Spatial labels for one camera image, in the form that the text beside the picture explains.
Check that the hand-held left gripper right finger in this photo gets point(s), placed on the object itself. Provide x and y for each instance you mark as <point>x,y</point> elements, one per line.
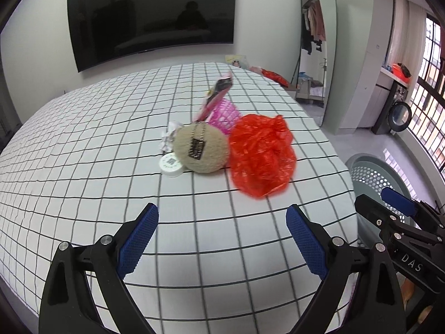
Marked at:
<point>306,240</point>

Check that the pink snack packet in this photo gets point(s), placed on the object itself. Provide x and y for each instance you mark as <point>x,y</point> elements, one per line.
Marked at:
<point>217,90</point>

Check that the black wall television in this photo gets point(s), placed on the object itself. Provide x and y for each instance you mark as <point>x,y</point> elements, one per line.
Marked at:
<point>149,17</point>

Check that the standing floor mirror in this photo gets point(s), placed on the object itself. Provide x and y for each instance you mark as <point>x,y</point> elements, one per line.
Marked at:
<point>314,59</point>

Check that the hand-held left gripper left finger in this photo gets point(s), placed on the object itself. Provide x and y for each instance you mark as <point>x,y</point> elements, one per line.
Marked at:
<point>139,236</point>

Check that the washing machine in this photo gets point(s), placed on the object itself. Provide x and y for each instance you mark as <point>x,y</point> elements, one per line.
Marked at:
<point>396,111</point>

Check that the printed picture card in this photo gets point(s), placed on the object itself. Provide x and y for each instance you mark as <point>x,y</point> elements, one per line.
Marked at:
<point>236,61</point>

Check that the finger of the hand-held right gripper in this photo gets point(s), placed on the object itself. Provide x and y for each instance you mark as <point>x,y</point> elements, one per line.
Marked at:
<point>370,210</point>
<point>398,200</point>

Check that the red basin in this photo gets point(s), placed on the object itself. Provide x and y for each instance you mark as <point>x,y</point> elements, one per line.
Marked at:
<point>398,71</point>

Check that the grey perforated basket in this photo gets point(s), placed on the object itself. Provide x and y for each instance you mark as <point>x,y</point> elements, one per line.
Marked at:
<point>368,174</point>

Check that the red packet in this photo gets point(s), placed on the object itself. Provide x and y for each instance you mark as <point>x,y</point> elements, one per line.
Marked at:
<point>276,77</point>

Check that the window grille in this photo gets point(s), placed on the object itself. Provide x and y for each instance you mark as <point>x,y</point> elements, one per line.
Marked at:
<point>427,94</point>

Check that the small pink cloth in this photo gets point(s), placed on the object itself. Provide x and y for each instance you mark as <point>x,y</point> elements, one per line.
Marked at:
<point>255,69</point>

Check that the red plastic bag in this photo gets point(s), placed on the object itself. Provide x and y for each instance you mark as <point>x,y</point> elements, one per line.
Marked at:
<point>260,156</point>

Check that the white round lid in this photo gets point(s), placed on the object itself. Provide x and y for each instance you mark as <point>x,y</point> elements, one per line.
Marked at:
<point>170,165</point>

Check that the white paper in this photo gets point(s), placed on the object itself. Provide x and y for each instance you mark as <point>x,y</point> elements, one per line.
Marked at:
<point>170,135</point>

